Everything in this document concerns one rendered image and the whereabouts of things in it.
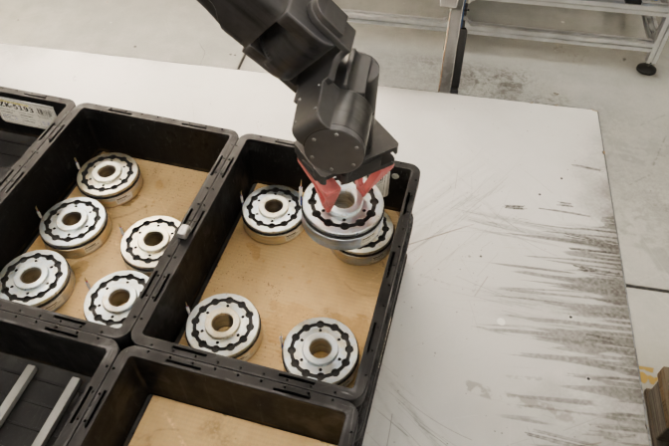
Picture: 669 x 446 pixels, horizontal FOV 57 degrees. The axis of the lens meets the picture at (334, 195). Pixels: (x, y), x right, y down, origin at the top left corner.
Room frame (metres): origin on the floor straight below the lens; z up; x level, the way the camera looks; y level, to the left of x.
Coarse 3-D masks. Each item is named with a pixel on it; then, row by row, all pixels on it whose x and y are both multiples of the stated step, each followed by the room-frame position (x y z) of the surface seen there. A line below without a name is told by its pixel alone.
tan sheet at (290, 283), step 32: (224, 256) 0.59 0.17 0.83; (256, 256) 0.59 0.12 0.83; (288, 256) 0.59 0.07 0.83; (320, 256) 0.59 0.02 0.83; (224, 288) 0.53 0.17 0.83; (256, 288) 0.53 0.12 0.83; (288, 288) 0.53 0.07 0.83; (320, 288) 0.53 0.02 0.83; (352, 288) 0.53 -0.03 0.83; (288, 320) 0.47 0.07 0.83; (352, 320) 0.47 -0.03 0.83; (256, 352) 0.42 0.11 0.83; (320, 352) 0.42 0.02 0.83; (352, 384) 0.37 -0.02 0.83
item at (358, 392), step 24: (240, 144) 0.73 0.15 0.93; (288, 144) 0.73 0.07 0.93; (408, 168) 0.68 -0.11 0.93; (216, 192) 0.63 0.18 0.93; (408, 192) 0.63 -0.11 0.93; (408, 216) 0.58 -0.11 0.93; (192, 240) 0.54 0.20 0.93; (168, 264) 0.50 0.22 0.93; (168, 288) 0.46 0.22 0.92; (384, 288) 0.46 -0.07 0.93; (144, 312) 0.42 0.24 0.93; (384, 312) 0.42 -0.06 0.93; (144, 336) 0.39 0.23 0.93; (216, 360) 0.36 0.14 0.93; (240, 360) 0.36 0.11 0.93; (360, 360) 0.36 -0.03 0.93; (288, 384) 0.33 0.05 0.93; (312, 384) 0.33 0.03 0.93; (360, 384) 0.33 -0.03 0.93
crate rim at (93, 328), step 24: (72, 120) 0.79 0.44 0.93; (144, 120) 0.80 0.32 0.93; (168, 120) 0.79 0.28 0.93; (48, 144) 0.73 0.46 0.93; (24, 168) 0.68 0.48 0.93; (216, 168) 0.68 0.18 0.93; (192, 216) 0.58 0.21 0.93; (144, 288) 0.46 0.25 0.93; (24, 312) 0.42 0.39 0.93; (48, 312) 0.42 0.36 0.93; (120, 336) 0.39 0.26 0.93
